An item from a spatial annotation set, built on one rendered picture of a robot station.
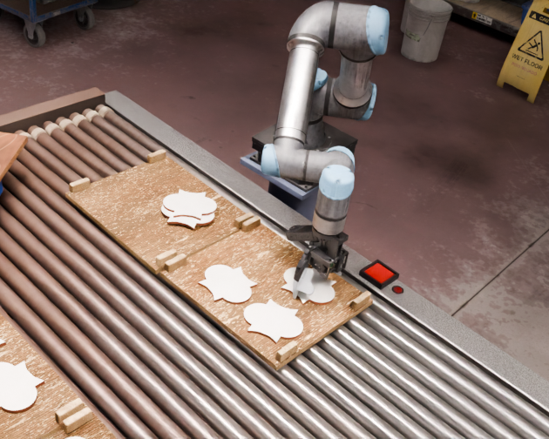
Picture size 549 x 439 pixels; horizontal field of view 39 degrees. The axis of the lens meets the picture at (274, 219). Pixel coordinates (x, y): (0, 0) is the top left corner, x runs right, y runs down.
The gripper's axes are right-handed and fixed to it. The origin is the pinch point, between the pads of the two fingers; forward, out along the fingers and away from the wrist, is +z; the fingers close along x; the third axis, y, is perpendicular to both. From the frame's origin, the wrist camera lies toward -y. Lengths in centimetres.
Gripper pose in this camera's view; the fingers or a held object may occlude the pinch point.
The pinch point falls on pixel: (308, 285)
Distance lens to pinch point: 198.1
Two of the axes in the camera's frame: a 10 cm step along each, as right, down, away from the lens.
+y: 7.1, 4.9, -5.1
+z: -1.2, 7.9, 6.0
